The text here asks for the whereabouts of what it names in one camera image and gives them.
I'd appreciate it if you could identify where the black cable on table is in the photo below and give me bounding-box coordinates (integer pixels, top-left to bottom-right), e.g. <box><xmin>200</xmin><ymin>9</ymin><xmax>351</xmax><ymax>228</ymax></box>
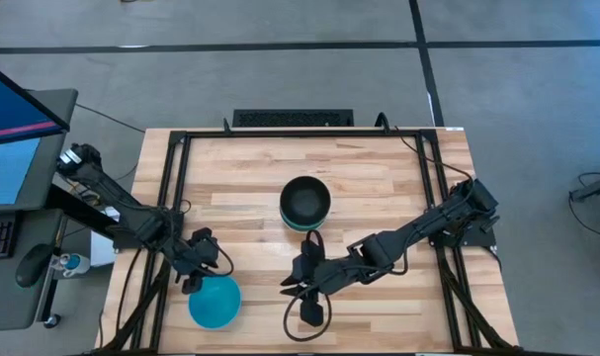
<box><xmin>393</xmin><ymin>128</ymin><xmax>474</xmax><ymax>183</ymax></box>

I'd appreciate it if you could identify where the black computer mouse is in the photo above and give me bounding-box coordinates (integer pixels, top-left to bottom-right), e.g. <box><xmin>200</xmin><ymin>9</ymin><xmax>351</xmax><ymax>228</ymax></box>
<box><xmin>14</xmin><ymin>242</ymin><xmax>56</xmax><ymax>290</ymax></box>

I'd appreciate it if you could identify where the grey computer cart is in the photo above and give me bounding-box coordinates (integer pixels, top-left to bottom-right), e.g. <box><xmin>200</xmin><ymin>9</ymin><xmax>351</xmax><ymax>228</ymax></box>
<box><xmin>0</xmin><ymin>87</ymin><xmax>80</xmax><ymax>333</ymax></box>

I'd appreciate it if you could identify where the blue and white bottle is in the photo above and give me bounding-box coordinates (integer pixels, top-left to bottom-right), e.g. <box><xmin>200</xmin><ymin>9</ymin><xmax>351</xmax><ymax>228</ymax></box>
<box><xmin>50</xmin><ymin>252</ymin><xmax>92</xmax><ymax>278</ymax></box>

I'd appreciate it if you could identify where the black aluminium rig frame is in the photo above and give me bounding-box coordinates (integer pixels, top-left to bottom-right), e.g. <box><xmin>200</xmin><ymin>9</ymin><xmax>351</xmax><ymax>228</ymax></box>
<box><xmin>95</xmin><ymin>126</ymin><xmax>522</xmax><ymax>355</ymax></box>

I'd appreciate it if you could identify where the black floor vent grille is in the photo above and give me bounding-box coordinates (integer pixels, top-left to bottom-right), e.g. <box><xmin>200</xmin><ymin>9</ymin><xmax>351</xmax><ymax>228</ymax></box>
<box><xmin>231</xmin><ymin>108</ymin><xmax>356</xmax><ymax>129</ymax></box>

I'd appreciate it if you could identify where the black floor cable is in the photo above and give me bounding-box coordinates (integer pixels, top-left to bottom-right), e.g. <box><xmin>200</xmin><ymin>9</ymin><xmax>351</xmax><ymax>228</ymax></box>
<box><xmin>74</xmin><ymin>102</ymin><xmax>148</xmax><ymax>135</ymax></box>

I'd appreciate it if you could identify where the turquoise bowl with sticker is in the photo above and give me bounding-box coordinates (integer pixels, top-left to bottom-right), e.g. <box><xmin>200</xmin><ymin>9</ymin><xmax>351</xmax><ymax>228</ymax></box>
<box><xmin>187</xmin><ymin>274</ymin><xmax>243</xmax><ymax>330</ymax></box>

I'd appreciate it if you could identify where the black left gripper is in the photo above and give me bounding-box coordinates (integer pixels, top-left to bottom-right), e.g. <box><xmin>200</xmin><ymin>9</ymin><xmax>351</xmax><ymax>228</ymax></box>
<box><xmin>173</xmin><ymin>226</ymin><xmax>220</xmax><ymax>296</ymax></box>

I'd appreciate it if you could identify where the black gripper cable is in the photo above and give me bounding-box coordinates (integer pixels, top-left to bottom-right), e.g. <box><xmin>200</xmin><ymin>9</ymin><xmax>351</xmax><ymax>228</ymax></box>
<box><xmin>281</xmin><ymin>284</ymin><xmax>334</xmax><ymax>344</ymax></box>
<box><xmin>200</xmin><ymin>234</ymin><xmax>235</xmax><ymax>279</ymax></box>

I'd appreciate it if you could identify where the dark teal bowl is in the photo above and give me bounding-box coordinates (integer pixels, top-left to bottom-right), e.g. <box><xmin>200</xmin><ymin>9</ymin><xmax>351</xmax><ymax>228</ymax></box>
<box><xmin>279</xmin><ymin>207</ymin><xmax>331</xmax><ymax>233</ymax></box>

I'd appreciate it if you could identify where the monitor with blue screen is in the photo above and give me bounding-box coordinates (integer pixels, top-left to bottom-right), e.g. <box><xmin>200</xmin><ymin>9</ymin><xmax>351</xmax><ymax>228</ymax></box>
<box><xmin>0</xmin><ymin>57</ymin><xmax>72</xmax><ymax>148</ymax></box>

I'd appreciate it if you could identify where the black bowl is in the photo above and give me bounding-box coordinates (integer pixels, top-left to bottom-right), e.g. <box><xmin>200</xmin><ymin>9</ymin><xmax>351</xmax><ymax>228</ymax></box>
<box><xmin>279</xmin><ymin>175</ymin><xmax>333</xmax><ymax>226</ymax></box>

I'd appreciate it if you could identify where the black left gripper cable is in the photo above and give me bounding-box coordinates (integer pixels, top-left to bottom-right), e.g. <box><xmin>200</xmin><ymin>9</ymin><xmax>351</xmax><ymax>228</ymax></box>
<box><xmin>200</xmin><ymin>234</ymin><xmax>235</xmax><ymax>279</ymax></box>

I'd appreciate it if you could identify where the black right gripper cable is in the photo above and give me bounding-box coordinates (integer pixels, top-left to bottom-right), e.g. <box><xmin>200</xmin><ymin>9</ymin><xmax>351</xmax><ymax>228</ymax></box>
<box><xmin>281</xmin><ymin>284</ymin><xmax>334</xmax><ymax>344</ymax></box>

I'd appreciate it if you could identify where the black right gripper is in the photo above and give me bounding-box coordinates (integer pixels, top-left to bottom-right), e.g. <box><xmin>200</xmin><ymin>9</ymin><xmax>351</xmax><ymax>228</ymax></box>
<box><xmin>279</xmin><ymin>240</ymin><xmax>367</xmax><ymax>328</ymax></box>

